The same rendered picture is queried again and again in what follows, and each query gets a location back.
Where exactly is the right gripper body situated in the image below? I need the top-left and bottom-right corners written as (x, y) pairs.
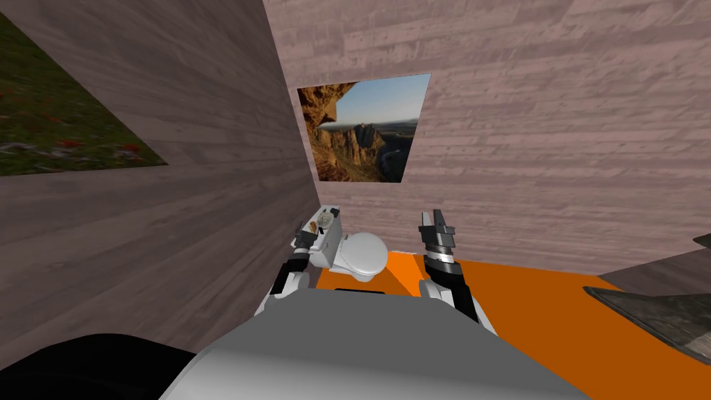
top-left (417, 224), bottom-right (458, 256)

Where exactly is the dark grey stone counter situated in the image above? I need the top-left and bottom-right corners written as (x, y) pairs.
top-left (583, 285), bottom-right (711, 366)

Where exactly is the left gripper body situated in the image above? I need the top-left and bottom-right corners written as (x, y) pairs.
top-left (292, 230), bottom-right (320, 252)

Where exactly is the canyon landscape picture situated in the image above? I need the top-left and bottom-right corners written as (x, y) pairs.
top-left (296, 72), bottom-right (433, 184)

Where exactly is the green meadow picture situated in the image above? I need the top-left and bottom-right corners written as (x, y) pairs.
top-left (0, 12), bottom-right (169, 177)

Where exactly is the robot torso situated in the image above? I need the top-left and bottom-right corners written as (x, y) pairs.
top-left (160, 287), bottom-right (591, 400)

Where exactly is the white toilet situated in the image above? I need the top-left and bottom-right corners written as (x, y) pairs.
top-left (305, 205), bottom-right (390, 284)

